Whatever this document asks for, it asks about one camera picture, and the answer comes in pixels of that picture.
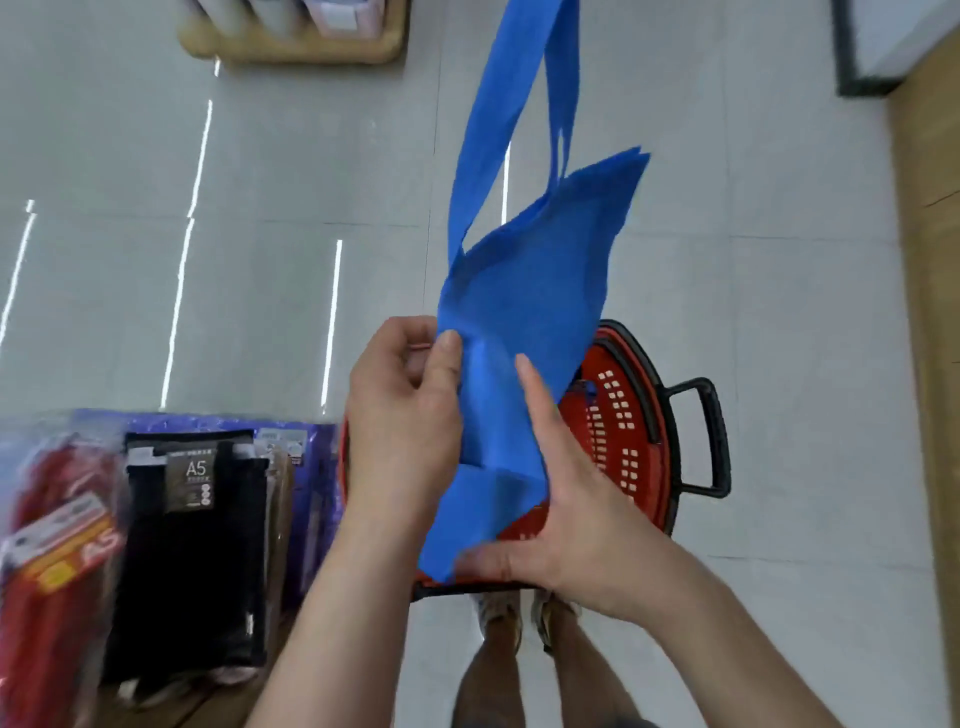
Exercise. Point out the person's left forearm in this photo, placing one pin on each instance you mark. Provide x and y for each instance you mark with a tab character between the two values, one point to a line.
338	638

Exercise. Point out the red shopping basket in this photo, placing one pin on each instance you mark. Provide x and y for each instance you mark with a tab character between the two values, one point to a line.
638	450

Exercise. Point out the light blue non-woven bag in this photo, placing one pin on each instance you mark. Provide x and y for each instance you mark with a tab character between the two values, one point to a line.
540	285

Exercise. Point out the person's right leg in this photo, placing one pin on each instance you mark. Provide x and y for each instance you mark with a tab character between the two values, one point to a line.
600	683

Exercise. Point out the person's left hand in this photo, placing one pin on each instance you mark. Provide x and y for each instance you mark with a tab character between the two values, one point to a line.
398	435

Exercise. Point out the black A5 notebook pack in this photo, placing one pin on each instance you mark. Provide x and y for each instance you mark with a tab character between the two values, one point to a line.
188	570

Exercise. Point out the person's leg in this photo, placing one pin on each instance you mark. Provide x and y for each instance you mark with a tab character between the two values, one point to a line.
600	683
488	687

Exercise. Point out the white cabinet with dark edge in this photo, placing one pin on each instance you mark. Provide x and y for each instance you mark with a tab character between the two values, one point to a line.
900	45

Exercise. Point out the red wrapped goods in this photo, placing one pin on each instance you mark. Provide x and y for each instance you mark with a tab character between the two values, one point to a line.
53	585

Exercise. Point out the person's left leg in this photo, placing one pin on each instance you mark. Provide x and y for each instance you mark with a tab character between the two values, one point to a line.
488	687

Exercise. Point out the wooden panel cabinet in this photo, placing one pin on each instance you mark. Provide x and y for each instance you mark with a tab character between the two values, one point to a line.
930	375

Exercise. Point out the person's right shoe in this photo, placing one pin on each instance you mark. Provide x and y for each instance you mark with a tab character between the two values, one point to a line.
552	618

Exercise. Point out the person's right hand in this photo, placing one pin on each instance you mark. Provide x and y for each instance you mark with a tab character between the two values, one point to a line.
585	525

